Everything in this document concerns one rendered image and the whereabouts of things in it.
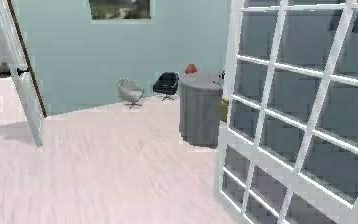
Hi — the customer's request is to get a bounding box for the grey round table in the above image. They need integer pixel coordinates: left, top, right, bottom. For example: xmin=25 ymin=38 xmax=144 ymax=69
xmin=178 ymin=72 xmax=225 ymax=148

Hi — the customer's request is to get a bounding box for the black swivel chair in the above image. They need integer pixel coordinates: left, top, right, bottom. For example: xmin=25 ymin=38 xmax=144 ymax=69
xmin=152 ymin=71 xmax=180 ymax=102

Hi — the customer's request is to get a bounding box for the yellow-green box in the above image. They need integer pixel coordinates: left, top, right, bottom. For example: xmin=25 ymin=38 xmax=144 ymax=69
xmin=219 ymin=98 xmax=229 ymax=124

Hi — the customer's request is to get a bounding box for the grey swivel chair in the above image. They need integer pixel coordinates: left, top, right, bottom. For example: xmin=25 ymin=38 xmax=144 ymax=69
xmin=115 ymin=77 xmax=145 ymax=110

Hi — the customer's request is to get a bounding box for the white glass-paned door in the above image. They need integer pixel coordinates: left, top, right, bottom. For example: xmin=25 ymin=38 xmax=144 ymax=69
xmin=214 ymin=0 xmax=358 ymax=224

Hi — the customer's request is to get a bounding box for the white room door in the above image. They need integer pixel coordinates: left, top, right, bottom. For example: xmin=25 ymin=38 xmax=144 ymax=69
xmin=0 ymin=0 xmax=48 ymax=148

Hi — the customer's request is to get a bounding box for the framed wall picture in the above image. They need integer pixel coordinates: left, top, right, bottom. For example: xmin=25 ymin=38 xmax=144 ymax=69
xmin=87 ymin=0 xmax=154 ymax=22

